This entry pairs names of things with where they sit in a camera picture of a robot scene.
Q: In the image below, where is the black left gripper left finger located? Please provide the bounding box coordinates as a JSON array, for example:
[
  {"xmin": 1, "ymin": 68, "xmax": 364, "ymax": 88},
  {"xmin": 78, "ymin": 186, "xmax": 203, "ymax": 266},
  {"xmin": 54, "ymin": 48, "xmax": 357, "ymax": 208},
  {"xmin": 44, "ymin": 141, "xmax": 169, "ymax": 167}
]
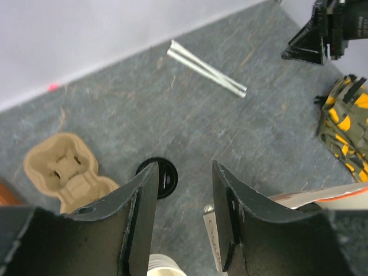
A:
[{"xmin": 1, "ymin": 163, "xmax": 159, "ymax": 275}]

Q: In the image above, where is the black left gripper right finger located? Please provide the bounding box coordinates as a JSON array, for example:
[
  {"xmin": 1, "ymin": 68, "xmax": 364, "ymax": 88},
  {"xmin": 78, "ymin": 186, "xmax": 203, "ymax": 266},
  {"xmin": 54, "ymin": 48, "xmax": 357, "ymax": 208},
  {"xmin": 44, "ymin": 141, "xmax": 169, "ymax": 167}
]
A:
[{"xmin": 212, "ymin": 161, "xmax": 357, "ymax": 275}]

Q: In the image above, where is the cardboard cup carrier tray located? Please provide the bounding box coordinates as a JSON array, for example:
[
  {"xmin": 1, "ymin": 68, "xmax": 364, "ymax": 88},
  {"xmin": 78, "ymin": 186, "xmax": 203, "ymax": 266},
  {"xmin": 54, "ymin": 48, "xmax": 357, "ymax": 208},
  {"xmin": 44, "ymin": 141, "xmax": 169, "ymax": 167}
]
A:
[{"xmin": 23, "ymin": 132, "xmax": 119, "ymax": 214}]

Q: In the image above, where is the camouflage yellow green cloth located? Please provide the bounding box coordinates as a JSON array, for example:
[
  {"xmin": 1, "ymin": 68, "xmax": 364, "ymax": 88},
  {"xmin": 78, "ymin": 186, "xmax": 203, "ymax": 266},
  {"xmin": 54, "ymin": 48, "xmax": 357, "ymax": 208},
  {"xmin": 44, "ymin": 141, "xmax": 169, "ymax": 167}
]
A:
[{"xmin": 314, "ymin": 74, "xmax": 367, "ymax": 182}]

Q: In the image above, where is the stack of paper cups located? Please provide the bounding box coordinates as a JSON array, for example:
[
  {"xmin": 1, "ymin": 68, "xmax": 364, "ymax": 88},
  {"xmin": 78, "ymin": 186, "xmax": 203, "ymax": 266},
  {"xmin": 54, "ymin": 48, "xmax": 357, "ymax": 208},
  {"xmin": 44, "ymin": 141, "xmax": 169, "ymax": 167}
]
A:
[{"xmin": 147, "ymin": 254, "xmax": 186, "ymax": 276}]

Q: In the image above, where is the orange compartment organizer tray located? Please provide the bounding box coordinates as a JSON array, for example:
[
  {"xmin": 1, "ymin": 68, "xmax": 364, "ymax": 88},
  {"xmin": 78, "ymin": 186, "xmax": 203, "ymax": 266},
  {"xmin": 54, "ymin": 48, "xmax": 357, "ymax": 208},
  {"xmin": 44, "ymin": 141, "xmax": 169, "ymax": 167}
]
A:
[{"xmin": 0, "ymin": 182, "xmax": 23, "ymax": 206}]

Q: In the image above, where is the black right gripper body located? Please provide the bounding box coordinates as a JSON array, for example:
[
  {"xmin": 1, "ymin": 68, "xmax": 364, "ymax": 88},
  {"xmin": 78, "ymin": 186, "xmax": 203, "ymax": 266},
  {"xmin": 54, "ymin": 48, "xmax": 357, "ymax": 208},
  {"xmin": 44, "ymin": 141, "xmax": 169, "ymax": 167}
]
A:
[{"xmin": 327, "ymin": 1, "xmax": 367, "ymax": 60}]

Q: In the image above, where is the white paper takeout bag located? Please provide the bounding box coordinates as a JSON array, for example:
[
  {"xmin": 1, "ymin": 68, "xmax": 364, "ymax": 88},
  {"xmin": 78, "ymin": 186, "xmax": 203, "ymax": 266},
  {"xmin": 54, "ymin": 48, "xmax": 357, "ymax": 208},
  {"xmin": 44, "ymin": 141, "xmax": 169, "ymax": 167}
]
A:
[{"xmin": 203, "ymin": 182, "xmax": 367, "ymax": 275}]

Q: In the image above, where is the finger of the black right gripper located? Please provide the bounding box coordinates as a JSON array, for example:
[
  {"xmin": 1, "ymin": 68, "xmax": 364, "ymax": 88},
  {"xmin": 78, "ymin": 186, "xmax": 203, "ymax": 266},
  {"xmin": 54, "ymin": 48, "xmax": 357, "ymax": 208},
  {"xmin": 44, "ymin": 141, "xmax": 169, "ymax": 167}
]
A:
[{"xmin": 281, "ymin": 5, "xmax": 328, "ymax": 66}]

